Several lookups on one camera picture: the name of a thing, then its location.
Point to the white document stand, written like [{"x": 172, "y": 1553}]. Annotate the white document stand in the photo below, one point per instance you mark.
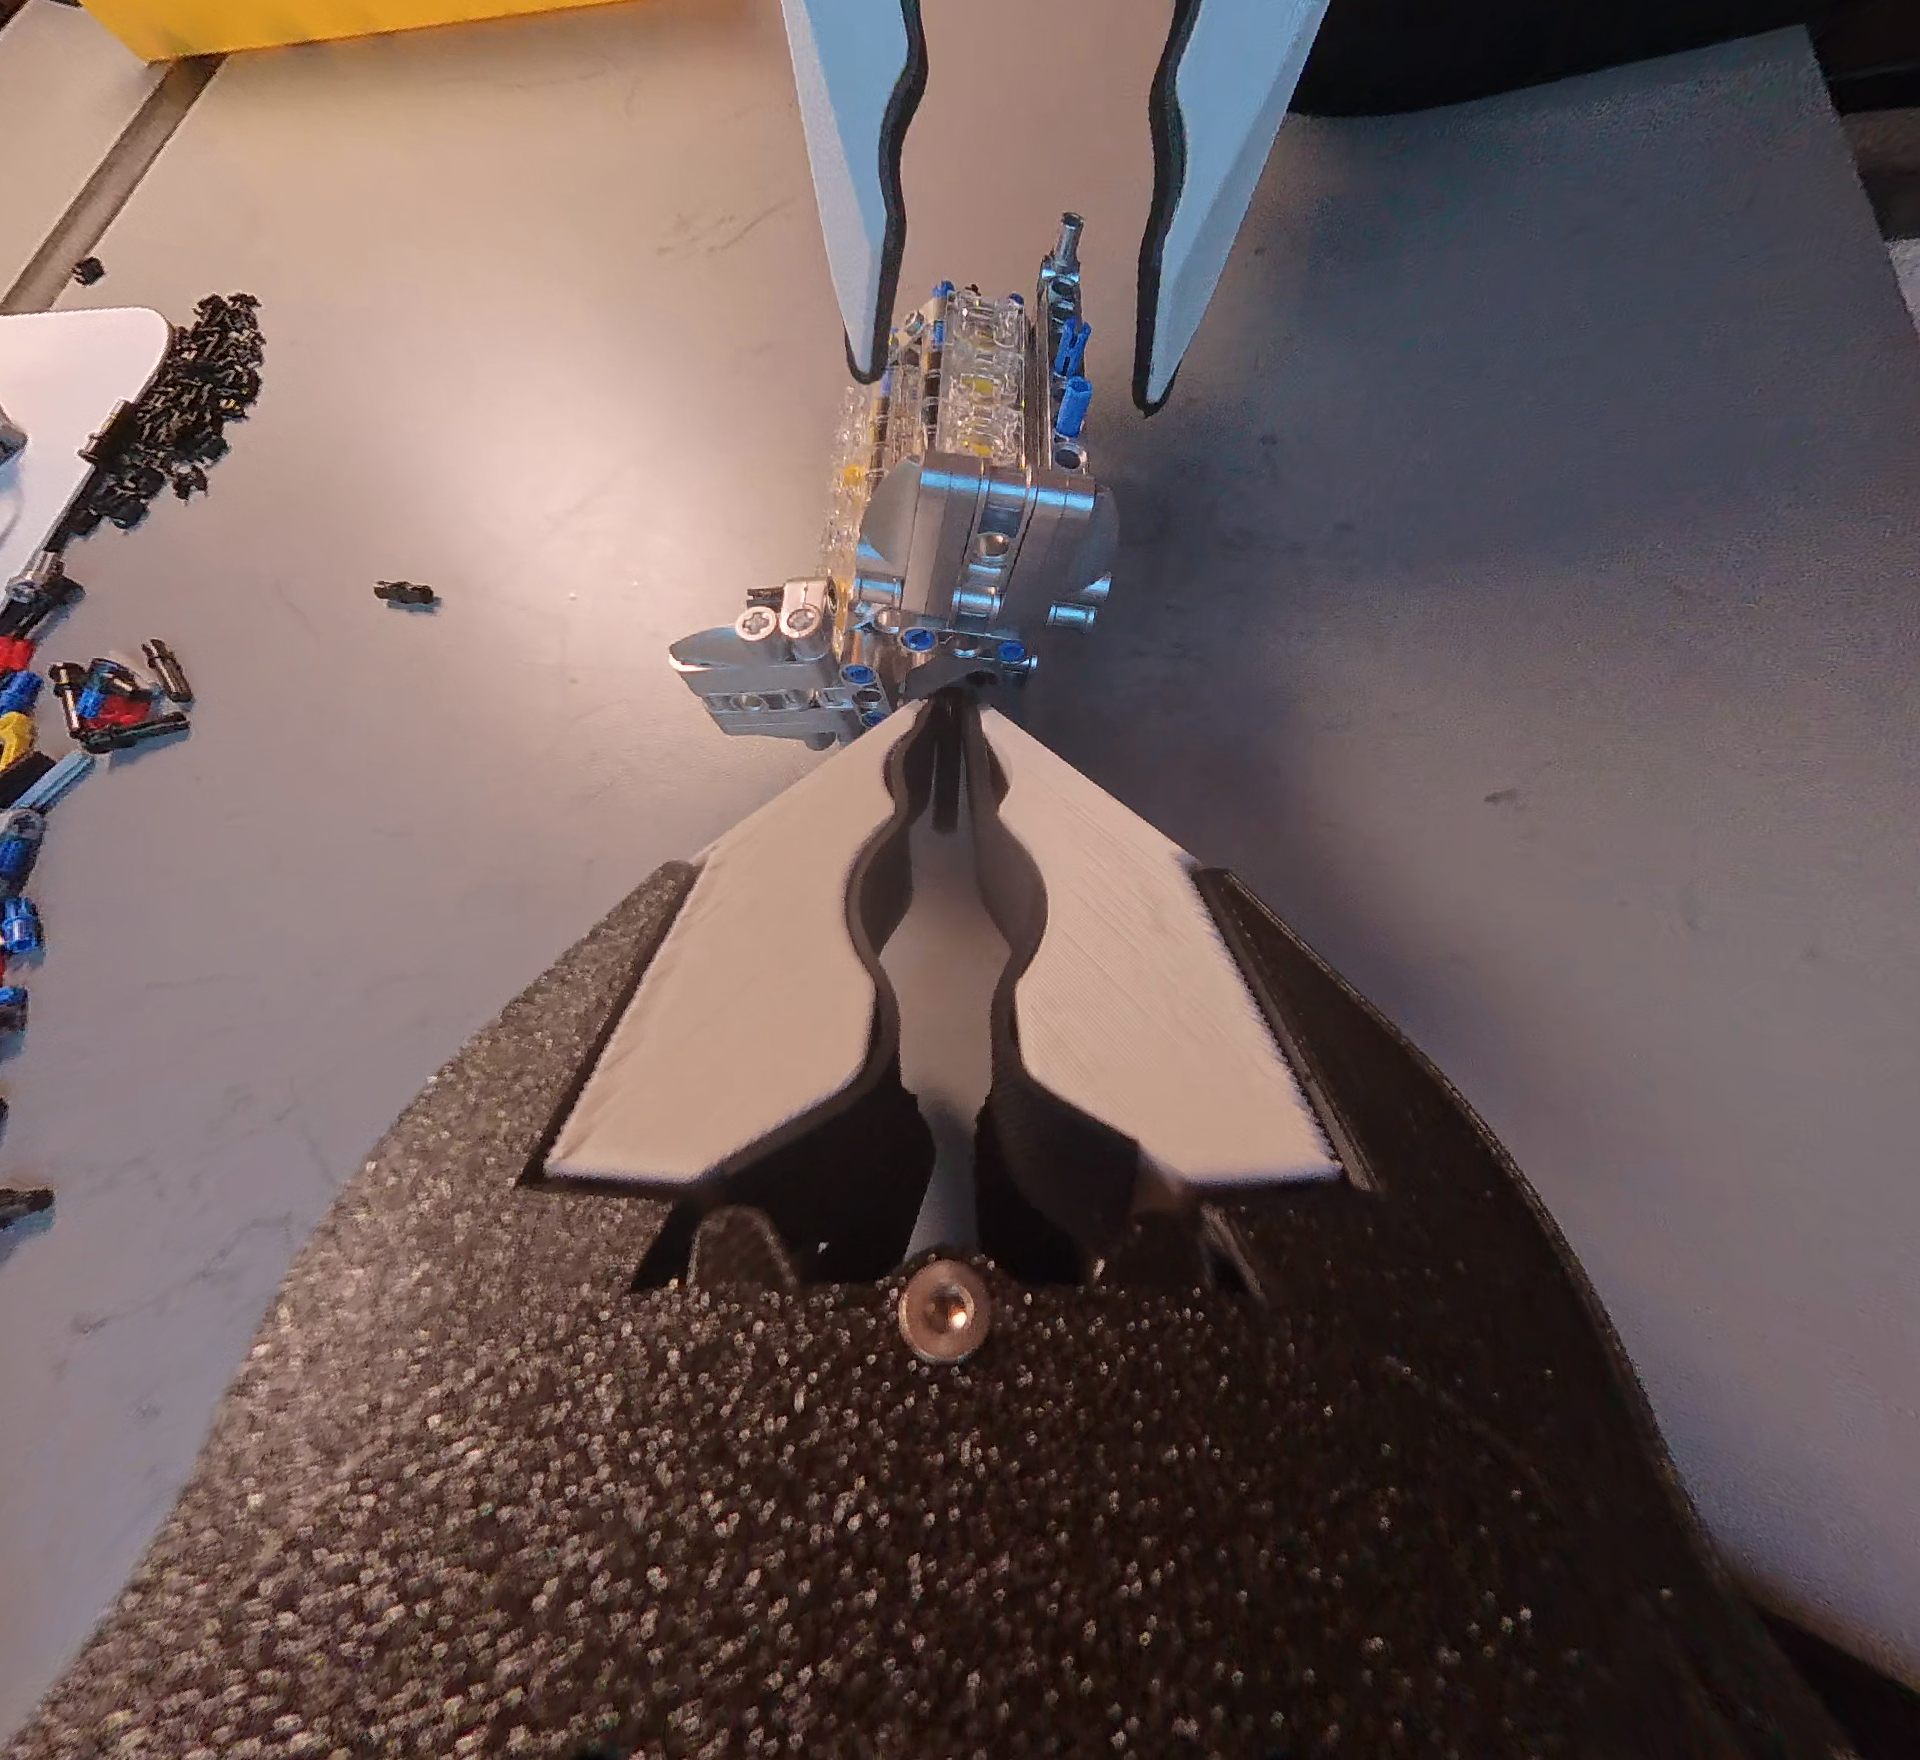
[{"x": 74, "y": 396}]

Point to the pile of black pins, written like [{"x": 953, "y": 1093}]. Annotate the pile of black pins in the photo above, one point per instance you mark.
[{"x": 188, "y": 396}]

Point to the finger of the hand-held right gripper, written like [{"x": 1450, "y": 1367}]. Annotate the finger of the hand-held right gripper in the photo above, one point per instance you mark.
[
  {"x": 840, "y": 35},
  {"x": 1252, "y": 35}
]

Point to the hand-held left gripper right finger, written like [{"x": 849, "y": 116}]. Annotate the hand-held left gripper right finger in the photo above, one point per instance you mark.
[{"x": 1169, "y": 1025}]

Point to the grey beam with motor block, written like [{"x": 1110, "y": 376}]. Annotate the grey beam with motor block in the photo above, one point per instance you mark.
[{"x": 991, "y": 531}]

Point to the clear engine block yellow crankshaft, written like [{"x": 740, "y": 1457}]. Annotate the clear engine block yellow crankshaft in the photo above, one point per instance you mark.
[{"x": 983, "y": 357}]

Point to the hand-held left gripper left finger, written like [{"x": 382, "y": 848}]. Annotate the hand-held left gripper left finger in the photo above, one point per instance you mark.
[{"x": 734, "y": 1025}]

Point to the pile of mixed brick parts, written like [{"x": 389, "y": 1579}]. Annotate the pile of mixed brick parts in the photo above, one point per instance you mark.
[{"x": 105, "y": 702}]

